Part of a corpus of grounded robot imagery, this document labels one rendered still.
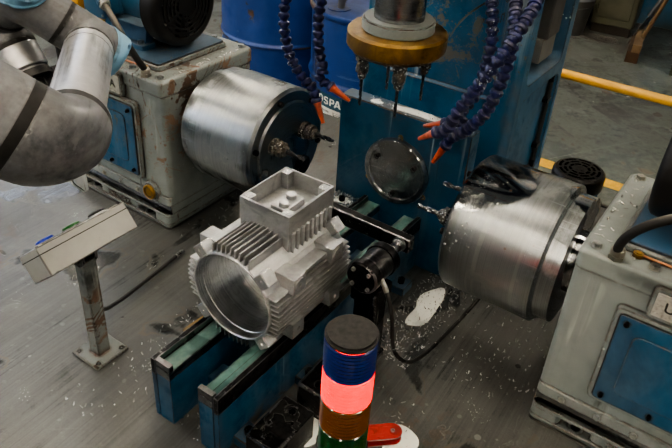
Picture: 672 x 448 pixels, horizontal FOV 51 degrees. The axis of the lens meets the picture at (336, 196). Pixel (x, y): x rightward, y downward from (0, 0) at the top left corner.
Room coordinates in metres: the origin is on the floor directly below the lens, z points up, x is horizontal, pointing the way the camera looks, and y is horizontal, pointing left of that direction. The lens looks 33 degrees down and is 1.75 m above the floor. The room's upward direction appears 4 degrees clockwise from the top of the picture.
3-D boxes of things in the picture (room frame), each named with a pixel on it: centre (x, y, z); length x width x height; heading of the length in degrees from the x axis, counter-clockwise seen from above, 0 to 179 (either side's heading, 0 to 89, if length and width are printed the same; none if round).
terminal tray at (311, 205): (0.95, 0.08, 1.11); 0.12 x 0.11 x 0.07; 147
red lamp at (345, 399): (0.56, -0.03, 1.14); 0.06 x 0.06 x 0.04
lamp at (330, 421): (0.56, -0.03, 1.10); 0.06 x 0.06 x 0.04
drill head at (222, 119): (1.37, 0.23, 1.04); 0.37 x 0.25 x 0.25; 57
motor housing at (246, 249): (0.91, 0.10, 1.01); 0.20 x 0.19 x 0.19; 147
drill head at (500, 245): (1.00, -0.35, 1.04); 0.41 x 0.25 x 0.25; 57
